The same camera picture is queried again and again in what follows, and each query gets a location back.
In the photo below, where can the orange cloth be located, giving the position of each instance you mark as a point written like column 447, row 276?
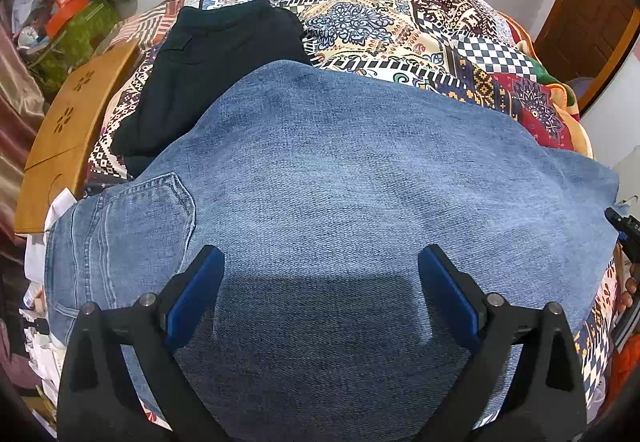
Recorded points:
column 626, row 367

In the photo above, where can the orange box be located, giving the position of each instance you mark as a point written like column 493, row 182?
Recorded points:
column 65, row 14

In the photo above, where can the patchwork printed blanket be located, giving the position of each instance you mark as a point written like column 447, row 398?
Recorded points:
column 425, row 17

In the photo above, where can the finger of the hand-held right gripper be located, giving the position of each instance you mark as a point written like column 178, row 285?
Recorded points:
column 626, row 224

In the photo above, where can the wooden lap table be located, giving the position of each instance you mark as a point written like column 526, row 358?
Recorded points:
column 70, row 122

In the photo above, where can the folded black pants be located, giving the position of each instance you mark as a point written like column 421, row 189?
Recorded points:
column 210, row 67

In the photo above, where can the blue denim pants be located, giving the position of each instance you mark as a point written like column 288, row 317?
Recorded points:
column 360, row 162

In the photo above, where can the white cloth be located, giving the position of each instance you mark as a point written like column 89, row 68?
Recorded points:
column 57, row 212

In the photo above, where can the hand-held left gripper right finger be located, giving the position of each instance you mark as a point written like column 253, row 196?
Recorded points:
column 450, row 302

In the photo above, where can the striped red and gold curtain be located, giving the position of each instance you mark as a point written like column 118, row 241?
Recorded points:
column 15, row 122

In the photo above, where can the brown wooden door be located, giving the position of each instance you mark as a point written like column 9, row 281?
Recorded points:
column 590, row 7

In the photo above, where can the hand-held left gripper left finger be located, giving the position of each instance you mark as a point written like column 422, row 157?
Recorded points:
column 192, row 302

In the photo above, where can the person's right hand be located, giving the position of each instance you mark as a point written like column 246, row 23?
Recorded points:
column 625, row 301

